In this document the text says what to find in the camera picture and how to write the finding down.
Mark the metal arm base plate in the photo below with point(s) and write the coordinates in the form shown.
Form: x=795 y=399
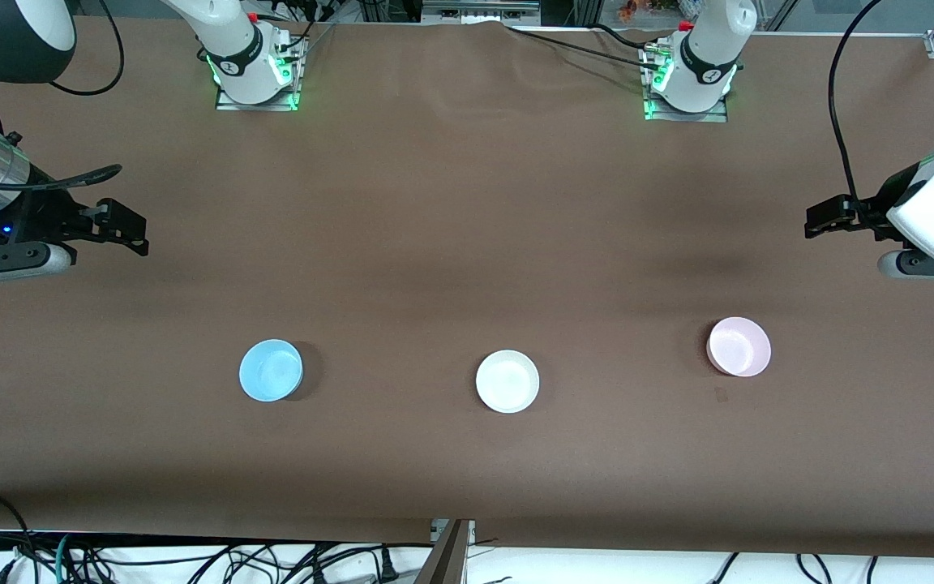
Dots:
x=686 y=116
x=228 y=103

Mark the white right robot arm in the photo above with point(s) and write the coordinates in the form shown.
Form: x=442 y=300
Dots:
x=232 y=40

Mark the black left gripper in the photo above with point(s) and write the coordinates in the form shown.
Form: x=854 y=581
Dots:
x=872 y=212

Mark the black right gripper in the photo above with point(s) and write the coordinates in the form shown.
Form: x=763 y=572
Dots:
x=47 y=212

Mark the pink bowl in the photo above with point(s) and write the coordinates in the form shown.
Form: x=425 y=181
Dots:
x=739 y=347

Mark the black power plug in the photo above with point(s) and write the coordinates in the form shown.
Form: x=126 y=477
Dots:
x=387 y=565

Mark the white bowl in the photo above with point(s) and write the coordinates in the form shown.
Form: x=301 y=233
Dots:
x=507 y=381

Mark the grey power strip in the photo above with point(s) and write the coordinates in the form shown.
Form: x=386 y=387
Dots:
x=479 y=11

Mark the blue bowl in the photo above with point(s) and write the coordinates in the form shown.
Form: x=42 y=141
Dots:
x=270 y=371

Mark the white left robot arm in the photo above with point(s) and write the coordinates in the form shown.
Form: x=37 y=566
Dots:
x=706 y=49

